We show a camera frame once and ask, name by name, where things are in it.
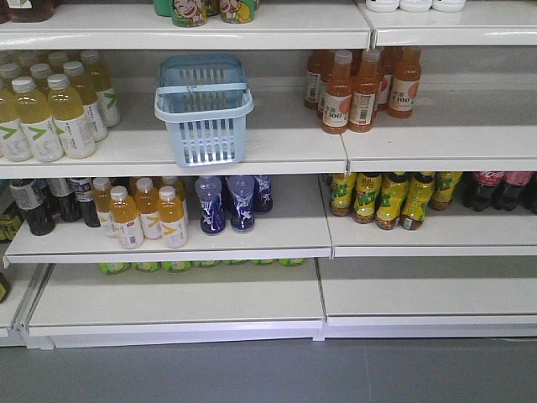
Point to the light blue plastic basket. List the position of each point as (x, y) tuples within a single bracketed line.
[(204, 101)]

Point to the blue sports drink bottle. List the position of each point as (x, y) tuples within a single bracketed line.
[(241, 189), (263, 200), (209, 192)]

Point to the green drink bottle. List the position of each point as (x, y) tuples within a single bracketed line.
[(113, 268), (205, 263), (234, 262), (291, 262), (147, 267), (262, 262), (176, 266)]

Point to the yellow lemon tea bottle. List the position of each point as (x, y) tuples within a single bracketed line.
[(393, 193), (421, 188), (368, 186), (342, 187), (445, 185)]

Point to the orange vitamin drink bottle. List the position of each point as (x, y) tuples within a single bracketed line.
[(146, 200), (101, 196), (126, 223), (172, 218)]

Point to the orange C100 juice bottle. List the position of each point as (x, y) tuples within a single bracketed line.
[(364, 92), (338, 94), (405, 84)]

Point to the dark tea bottle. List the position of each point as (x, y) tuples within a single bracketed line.
[(30, 201), (63, 190), (84, 195)]

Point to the green cartoon drink can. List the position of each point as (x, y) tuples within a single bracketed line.
[(188, 13), (237, 11)]

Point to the pale yellow drink bottle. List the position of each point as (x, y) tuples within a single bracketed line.
[(36, 120), (69, 118), (14, 144), (102, 83)]

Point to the cola plastic bottle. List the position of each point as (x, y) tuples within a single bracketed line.
[(478, 195), (507, 197)]

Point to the white peach drink bottle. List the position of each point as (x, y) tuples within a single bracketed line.
[(448, 6), (415, 6), (382, 6)]

